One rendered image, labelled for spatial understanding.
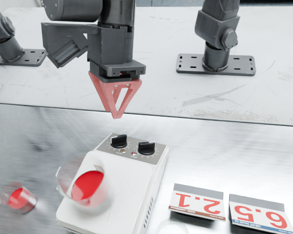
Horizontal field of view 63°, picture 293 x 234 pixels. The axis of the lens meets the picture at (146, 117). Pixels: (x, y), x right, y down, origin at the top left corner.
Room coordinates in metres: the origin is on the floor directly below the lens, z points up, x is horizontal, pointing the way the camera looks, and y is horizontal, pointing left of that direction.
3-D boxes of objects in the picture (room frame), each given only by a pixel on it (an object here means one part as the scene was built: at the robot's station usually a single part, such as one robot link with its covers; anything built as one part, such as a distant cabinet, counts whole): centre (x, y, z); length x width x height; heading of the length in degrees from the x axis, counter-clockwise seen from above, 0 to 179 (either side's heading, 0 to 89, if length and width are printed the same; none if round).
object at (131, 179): (0.14, 0.08, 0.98); 0.12 x 0.12 x 0.01; 65
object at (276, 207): (0.09, -0.16, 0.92); 0.09 x 0.06 x 0.04; 69
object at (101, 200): (0.13, 0.09, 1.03); 0.07 x 0.06 x 0.08; 13
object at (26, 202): (0.18, 0.25, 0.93); 0.04 x 0.04 x 0.06
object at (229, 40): (0.47, -0.19, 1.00); 0.09 x 0.06 x 0.06; 28
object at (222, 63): (0.47, -0.20, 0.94); 0.20 x 0.07 x 0.08; 73
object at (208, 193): (0.13, -0.06, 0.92); 0.09 x 0.06 x 0.04; 69
